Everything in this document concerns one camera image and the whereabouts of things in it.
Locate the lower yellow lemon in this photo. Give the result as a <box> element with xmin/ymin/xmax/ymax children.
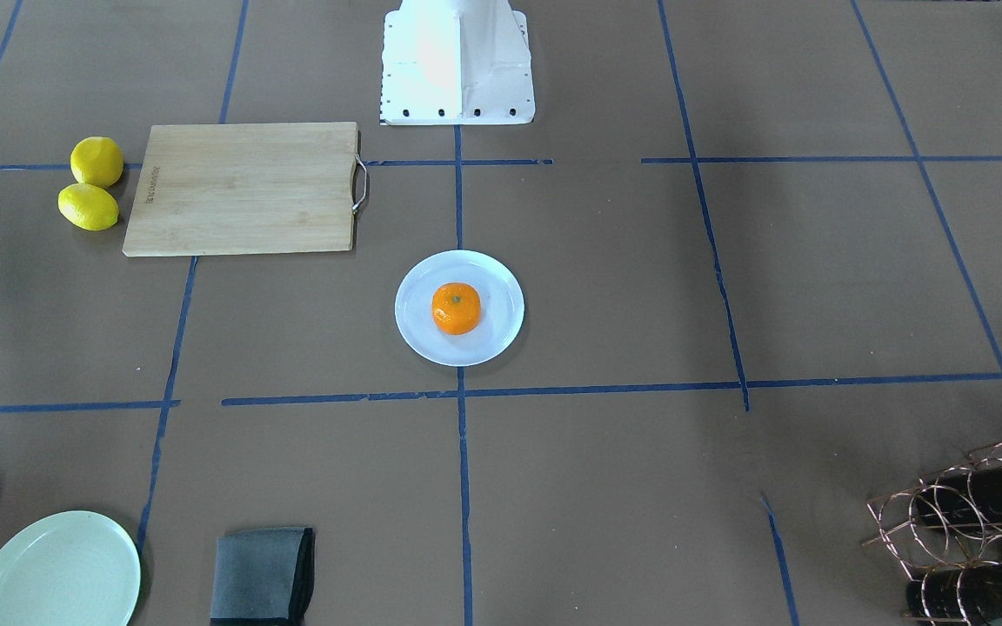
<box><xmin>58</xmin><ymin>183</ymin><xmax>120</xmax><ymax>231</ymax></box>

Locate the yellow lemon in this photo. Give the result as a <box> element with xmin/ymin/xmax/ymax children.
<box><xmin>69</xmin><ymin>136</ymin><xmax>126</xmax><ymax>189</ymax></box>
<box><xmin>58</xmin><ymin>183</ymin><xmax>120</xmax><ymax>231</ymax></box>

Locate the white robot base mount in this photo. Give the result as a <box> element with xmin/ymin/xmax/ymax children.
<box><xmin>379</xmin><ymin>1</ymin><xmax>537</xmax><ymax>126</ymax></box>

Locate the upper yellow lemon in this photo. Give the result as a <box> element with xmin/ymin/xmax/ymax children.
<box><xmin>69</xmin><ymin>136</ymin><xmax>126</xmax><ymax>189</ymax></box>

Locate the orange mandarin fruit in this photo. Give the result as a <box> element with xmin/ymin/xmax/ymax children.
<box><xmin>431</xmin><ymin>283</ymin><xmax>484</xmax><ymax>336</ymax></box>

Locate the folded grey cloth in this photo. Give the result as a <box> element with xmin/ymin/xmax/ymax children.
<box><xmin>208</xmin><ymin>526</ymin><xmax>317</xmax><ymax>625</ymax></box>

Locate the copper wire bottle rack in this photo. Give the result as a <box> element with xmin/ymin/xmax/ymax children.
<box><xmin>865</xmin><ymin>441</ymin><xmax>1002</xmax><ymax>625</ymax></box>

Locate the bamboo cutting board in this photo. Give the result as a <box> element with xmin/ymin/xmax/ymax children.
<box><xmin>122</xmin><ymin>122</ymin><xmax>367</xmax><ymax>257</ymax></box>

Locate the pale green plate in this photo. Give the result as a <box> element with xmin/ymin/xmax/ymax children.
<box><xmin>0</xmin><ymin>510</ymin><xmax>142</xmax><ymax>625</ymax></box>

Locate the light blue plate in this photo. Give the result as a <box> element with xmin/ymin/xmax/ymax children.
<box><xmin>394</xmin><ymin>250</ymin><xmax>525</xmax><ymax>366</ymax></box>

